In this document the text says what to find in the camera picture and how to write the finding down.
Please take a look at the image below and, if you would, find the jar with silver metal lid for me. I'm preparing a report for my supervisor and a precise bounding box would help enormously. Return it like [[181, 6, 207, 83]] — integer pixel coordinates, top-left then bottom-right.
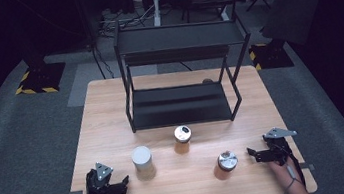
[[211, 149, 241, 182]]

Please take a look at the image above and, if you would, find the large dark panel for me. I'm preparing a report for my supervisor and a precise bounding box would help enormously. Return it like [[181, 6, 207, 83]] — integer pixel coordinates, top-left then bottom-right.
[[256, 0, 344, 51]]

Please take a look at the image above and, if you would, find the black base with yellow stripes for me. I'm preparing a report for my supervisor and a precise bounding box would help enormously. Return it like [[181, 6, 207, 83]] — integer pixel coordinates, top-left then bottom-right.
[[247, 38, 295, 73], [12, 60, 70, 98]]

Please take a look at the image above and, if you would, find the jar with white flip lid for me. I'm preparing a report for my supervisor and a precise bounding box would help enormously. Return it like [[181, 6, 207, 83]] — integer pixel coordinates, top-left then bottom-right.
[[171, 124, 195, 156]]

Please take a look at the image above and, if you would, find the black two-tier metal shelf rack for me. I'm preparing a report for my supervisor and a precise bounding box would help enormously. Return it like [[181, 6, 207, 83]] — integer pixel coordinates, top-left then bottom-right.
[[110, 3, 262, 136]]

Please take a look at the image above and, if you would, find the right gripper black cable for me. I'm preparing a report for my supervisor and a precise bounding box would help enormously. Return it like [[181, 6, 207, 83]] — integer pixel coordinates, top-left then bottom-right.
[[275, 140, 308, 194]]

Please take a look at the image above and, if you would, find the bundle of floor cables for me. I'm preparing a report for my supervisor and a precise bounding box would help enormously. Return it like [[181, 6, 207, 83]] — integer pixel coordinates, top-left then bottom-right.
[[94, 2, 160, 40]]

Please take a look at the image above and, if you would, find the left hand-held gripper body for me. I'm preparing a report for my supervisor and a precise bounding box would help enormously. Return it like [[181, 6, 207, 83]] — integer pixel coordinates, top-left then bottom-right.
[[82, 159, 121, 194]]

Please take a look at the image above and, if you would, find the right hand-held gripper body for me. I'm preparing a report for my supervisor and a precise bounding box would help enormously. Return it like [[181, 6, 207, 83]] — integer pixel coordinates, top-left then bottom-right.
[[253, 124, 302, 169]]

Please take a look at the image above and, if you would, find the person's right hand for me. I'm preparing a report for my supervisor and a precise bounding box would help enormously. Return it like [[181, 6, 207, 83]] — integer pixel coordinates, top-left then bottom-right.
[[266, 155, 302, 190]]

